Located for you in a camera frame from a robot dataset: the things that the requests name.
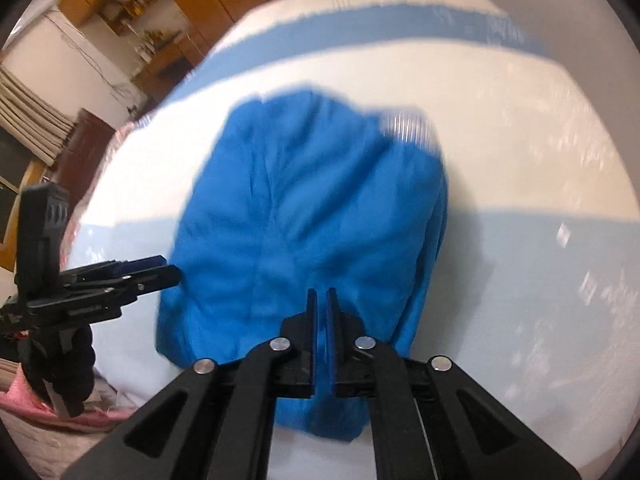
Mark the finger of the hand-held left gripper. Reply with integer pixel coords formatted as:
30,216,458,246
27,266,183,322
60,255,169,283

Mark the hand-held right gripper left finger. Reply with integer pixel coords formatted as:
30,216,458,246
62,287,318,480

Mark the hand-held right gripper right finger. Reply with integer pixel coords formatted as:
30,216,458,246
326,287,583,480

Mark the blue padded jacket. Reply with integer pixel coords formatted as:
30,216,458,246
156,87,450,443

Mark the person's left hand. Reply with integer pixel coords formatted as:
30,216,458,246
19,326,97,418

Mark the dark brown wooden door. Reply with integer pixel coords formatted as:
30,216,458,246
50,107,118,198

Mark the pink floral bedsheet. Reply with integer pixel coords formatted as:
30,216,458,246
59,110,156,273

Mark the beige pleated curtain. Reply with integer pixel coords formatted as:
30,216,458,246
0,64,80,167

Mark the pink cloth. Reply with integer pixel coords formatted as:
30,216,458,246
0,360,138,428

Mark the beige quilted bedding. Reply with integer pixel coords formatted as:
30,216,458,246
0,407,132,480

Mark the wooden shelf with clutter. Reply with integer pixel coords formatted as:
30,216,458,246
131,29,210,107

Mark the white and blue striped blanket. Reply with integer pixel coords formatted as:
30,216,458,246
60,0,640,480

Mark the thin wall cable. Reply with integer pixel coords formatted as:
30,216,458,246
44,9,151,111

